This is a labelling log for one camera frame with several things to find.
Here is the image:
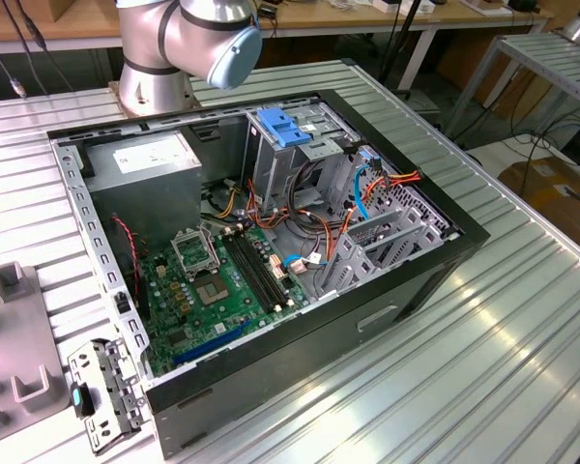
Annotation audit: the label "blue data wire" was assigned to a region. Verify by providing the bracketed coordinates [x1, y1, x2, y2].
[283, 162, 376, 272]

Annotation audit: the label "orange red power wire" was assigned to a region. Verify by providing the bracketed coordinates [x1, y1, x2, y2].
[245, 166, 422, 266]

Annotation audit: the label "black RAM slot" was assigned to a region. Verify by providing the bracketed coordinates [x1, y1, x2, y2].
[223, 230, 277, 314]
[234, 225, 292, 308]

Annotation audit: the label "grey optical drive cage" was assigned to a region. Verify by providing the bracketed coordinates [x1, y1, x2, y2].
[244, 99, 362, 214]

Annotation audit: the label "CPU socket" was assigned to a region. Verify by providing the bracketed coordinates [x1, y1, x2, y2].
[194, 272, 233, 307]

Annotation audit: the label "silver socket cover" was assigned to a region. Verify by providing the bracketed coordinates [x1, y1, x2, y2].
[169, 225, 221, 280]

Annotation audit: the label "blue expansion slot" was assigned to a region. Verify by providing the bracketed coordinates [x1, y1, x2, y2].
[172, 318, 252, 367]

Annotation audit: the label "green motherboard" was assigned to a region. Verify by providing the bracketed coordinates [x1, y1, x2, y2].
[137, 222, 315, 379]

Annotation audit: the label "black open PC case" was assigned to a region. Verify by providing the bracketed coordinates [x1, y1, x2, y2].
[45, 88, 492, 461]

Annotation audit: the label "grey power supply unit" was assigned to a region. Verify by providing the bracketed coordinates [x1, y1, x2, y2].
[83, 130, 204, 252]

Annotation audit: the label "brown cardboard box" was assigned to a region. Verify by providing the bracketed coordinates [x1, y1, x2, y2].
[497, 154, 580, 243]

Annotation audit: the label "black latch teal button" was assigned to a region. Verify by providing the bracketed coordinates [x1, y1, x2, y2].
[70, 380, 98, 419]

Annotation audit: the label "grey parts rack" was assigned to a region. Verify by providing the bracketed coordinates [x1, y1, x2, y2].
[0, 260, 72, 449]

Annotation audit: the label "metal slat side table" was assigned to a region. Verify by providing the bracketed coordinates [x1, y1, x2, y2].
[447, 31, 580, 141]

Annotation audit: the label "white plug wire bundle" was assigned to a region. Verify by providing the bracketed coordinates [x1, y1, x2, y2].
[289, 253, 328, 276]

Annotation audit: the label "black wire bundle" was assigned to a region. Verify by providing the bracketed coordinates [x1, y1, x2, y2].
[289, 161, 342, 233]

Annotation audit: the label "yellow black power wires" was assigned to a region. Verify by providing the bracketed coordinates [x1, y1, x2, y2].
[200, 178, 247, 221]

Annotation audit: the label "blue plastic drive bracket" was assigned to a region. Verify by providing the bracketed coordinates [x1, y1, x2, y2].
[257, 106, 314, 150]

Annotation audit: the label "red black twisted wire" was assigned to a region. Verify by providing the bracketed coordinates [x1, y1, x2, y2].
[111, 215, 141, 296]

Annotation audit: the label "silver slot retainer bracket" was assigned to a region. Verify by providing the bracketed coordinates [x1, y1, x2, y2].
[66, 336, 146, 456]

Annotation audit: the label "black cable metal plug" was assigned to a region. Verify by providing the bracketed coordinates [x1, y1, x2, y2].
[0, 26, 29, 101]

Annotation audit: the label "thin black hanging cable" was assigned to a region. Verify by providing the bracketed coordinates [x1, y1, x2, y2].
[0, 0, 76, 96]

